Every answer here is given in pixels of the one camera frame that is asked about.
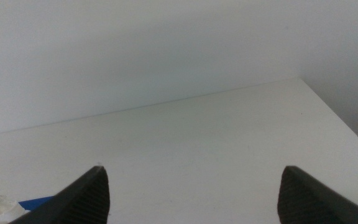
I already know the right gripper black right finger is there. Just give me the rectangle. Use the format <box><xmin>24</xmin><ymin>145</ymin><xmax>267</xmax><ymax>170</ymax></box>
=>
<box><xmin>277</xmin><ymin>165</ymin><xmax>358</xmax><ymax>224</ymax></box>

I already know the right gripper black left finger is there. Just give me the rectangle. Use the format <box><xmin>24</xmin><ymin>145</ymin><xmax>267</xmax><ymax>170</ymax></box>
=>
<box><xmin>8</xmin><ymin>165</ymin><xmax>111</xmax><ymax>224</ymax></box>

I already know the blue rectangular mat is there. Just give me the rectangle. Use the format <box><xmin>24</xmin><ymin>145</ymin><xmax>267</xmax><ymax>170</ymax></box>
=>
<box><xmin>18</xmin><ymin>195</ymin><xmax>56</xmax><ymax>212</ymax></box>

